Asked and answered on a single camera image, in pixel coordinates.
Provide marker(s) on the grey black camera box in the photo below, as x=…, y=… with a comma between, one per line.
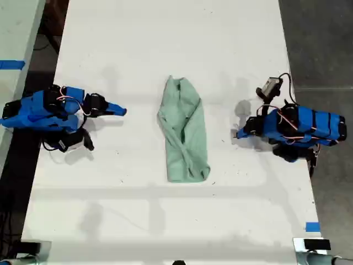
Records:
x=269, y=86

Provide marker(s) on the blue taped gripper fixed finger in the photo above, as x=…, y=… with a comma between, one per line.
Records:
x=242, y=131
x=117, y=107

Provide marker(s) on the small black round object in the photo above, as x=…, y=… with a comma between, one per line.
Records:
x=179, y=262

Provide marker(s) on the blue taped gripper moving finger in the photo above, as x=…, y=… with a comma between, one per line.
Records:
x=247, y=134
x=113, y=112

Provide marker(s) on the long blue tape strip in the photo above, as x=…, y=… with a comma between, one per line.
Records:
x=11, y=64

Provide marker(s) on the white side table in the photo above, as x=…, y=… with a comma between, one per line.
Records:
x=13, y=33

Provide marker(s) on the black white camera box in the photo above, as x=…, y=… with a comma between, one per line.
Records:
x=72, y=141

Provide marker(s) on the short blue tape piece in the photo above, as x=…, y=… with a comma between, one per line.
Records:
x=312, y=227

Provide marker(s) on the silver metal bracket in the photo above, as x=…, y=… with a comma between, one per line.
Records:
x=299, y=252
x=45, y=249

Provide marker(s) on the pale green t-shirt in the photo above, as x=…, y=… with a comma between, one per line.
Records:
x=184, y=132

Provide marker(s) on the small black box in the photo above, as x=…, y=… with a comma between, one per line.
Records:
x=30, y=247
x=316, y=244

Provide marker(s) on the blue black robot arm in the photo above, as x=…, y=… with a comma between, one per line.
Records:
x=36, y=110
x=311, y=124

